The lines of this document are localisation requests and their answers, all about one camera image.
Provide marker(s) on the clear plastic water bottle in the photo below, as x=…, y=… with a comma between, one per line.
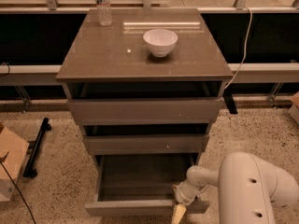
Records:
x=104, y=12

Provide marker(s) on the grey drawer cabinet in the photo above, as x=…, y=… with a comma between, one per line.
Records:
x=114, y=63

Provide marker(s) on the white ceramic bowl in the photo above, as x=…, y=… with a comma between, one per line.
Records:
x=160, y=42

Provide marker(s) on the grey bottom drawer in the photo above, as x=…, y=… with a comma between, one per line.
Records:
x=138, y=185

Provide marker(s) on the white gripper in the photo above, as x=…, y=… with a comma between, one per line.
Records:
x=183, y=197

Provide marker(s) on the cardboard box right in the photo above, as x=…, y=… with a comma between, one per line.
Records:
x=294, y=110

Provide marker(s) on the grey middle drawer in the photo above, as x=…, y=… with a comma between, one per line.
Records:
x=145, y=144

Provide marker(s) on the grey drawer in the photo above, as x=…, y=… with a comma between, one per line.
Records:
x=145, y=144
x=131, y=112
x=138, y=185

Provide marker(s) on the grey top drawer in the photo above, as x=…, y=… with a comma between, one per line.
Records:
x=131, y=112

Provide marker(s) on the cardboard box left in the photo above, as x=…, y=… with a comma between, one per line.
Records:
x=13, y=150

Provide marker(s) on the black stand bar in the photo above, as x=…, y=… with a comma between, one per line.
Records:
x=30, y=170

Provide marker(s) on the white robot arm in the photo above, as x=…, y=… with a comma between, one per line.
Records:
x=249, y=188

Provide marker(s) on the cardboard box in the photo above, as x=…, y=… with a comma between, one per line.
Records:
x=13, y=150
x=294, y=110

